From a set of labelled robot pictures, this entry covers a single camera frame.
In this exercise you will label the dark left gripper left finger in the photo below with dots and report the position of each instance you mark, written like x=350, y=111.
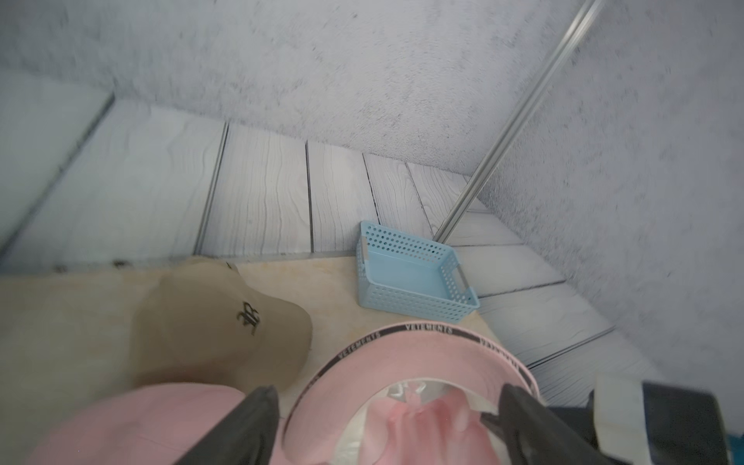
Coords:
x=246, y=436

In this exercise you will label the light blue perforated basket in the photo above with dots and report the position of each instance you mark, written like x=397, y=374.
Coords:
x=411, y=276

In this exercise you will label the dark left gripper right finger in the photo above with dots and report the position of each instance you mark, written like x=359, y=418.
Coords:
x=538, y=434

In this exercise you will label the beige baseball cap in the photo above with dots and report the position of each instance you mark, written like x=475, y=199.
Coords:
x=204, y=324

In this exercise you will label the pink baseball cap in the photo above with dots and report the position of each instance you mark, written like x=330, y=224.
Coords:
x=410, y=393
x=151, y=425

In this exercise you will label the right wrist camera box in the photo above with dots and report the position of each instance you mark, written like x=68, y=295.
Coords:
x=644, y=422

